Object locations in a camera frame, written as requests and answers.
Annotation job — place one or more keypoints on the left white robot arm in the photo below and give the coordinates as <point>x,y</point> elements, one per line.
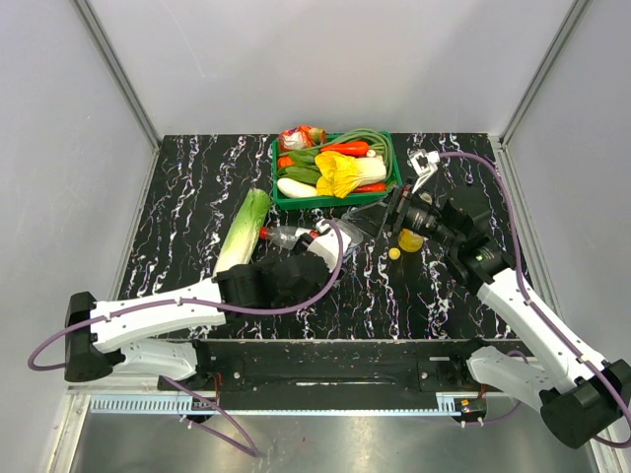
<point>123,336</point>

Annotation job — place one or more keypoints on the orange white toy vegetable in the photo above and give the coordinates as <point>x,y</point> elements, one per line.
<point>301,137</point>

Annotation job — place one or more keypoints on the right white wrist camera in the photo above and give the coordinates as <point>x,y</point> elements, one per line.
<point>425,165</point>

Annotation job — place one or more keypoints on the red toy chili pepper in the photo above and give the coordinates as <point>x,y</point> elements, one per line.
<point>354,149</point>

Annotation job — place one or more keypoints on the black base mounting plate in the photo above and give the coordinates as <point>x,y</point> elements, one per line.
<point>427,366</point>

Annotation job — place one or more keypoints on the aluminium slotted rail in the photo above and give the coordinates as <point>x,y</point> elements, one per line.
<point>298,401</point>

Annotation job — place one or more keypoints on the toy napa cabbage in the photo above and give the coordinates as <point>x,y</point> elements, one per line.
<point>243,234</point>

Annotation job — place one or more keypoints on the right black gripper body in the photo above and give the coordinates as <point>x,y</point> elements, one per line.
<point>414,214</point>

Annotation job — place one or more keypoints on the clear water bottle white cap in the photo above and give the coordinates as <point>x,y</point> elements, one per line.
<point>355,235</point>

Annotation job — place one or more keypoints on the yellow juice bottle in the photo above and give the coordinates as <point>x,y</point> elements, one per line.
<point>409,241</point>

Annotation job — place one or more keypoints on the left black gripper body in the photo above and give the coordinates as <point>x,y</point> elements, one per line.
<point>285,304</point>

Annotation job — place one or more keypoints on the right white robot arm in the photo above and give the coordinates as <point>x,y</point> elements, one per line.
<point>575,389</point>

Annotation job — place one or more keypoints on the clear cola bottle red label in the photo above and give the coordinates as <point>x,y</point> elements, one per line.
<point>283,236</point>

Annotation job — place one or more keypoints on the green toy long beans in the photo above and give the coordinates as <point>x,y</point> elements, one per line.
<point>380,146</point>

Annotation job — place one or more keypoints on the green toy bok choy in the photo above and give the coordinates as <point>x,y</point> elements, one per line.
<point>304,170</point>

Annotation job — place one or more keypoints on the yellow white toy cabbage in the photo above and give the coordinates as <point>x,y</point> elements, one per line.
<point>340,175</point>

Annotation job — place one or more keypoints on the small orange toy carrot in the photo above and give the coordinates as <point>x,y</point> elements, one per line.
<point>285,162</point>

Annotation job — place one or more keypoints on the green plastic basket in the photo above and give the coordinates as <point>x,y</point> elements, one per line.
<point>352,199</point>

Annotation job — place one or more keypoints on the red toy pepper bottom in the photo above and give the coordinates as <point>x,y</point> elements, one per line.
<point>373,187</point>

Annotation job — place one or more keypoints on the white toy radish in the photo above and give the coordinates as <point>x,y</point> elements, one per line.
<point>292,188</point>

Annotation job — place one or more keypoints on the yellow bottle cap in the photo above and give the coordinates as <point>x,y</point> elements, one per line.
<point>394,253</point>

